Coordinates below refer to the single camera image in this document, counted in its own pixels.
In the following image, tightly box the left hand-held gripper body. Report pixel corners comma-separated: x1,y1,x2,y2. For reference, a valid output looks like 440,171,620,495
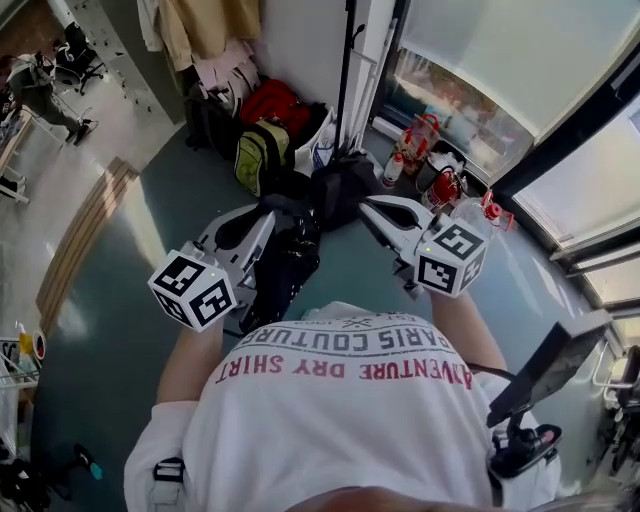
146,233,260,333

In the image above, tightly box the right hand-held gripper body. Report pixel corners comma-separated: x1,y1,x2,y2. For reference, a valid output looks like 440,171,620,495
383,213,490,302

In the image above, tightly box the person's left forearm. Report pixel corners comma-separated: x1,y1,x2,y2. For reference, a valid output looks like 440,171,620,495
155,319,225,406

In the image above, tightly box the person's right forearm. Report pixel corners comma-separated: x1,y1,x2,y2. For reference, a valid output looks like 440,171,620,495
430,288,509,375

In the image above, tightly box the green yellow backpack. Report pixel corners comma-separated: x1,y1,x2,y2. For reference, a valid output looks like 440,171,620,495
232,119,297,200

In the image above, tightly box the white bottle red cap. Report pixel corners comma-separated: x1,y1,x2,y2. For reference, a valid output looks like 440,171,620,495
381,151,406,190

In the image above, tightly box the red fire extinguisher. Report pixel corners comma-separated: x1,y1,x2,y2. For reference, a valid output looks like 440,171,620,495
421,166,465,212

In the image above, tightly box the clear water jug red cap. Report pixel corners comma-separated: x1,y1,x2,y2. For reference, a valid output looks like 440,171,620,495
448,188,516,239

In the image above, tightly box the black crumpled bag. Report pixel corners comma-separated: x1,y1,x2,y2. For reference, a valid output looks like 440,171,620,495
308,153,387,232

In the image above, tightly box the black bucket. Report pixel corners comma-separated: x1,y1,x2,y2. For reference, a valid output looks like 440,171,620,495
416,139,470,194

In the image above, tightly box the white tote bag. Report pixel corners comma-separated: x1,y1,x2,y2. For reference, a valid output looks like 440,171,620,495
293,105,337,177

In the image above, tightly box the wooden floor strip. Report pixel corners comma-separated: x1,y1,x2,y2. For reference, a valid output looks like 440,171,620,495
34,154,142,337

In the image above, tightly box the red bag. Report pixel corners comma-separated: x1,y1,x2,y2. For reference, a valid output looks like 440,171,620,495
238,77,312,137

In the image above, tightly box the pink garment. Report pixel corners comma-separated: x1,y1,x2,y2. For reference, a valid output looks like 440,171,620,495
191,40,260,119

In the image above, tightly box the tape roll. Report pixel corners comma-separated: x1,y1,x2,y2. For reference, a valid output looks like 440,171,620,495
29,328,50,362

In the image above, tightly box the white roller blind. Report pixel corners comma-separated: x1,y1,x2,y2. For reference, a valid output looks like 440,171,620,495
399,0,640,146

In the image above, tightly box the beige coat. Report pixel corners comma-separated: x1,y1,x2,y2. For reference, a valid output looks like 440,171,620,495
158,0,262,72

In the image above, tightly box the person's white printed shirt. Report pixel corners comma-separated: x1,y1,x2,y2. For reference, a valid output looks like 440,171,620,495
123,299,562,512

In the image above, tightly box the black teal tool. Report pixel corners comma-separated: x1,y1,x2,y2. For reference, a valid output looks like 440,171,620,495
73,442,105,482

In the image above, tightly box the white hanging garment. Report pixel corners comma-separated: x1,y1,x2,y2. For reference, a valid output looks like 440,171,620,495
136,0,167,52

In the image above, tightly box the white table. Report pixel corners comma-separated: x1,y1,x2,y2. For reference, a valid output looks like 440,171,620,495
0,106,37,206

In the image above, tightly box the black office chair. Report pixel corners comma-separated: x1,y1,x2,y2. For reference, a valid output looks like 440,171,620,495
53,22,107,97

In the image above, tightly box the red-handled gift bag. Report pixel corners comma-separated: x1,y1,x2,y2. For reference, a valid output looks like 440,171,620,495
396,113,442,177

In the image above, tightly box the black window frame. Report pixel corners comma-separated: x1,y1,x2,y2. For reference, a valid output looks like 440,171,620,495
377,0,640,261

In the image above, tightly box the white tube frame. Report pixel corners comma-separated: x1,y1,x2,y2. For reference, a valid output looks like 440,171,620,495
348,47,382,151

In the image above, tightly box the black cable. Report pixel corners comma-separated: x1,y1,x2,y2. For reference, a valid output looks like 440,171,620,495
467,360,519,381

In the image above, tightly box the grey buckle strap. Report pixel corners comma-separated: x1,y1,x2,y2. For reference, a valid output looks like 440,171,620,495
151,455,187,512

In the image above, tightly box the white wire basket rack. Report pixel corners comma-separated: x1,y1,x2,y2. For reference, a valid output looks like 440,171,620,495
0,339,42,512

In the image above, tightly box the black clamp mount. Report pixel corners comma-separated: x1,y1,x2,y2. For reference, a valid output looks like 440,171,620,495
486,422,565,482

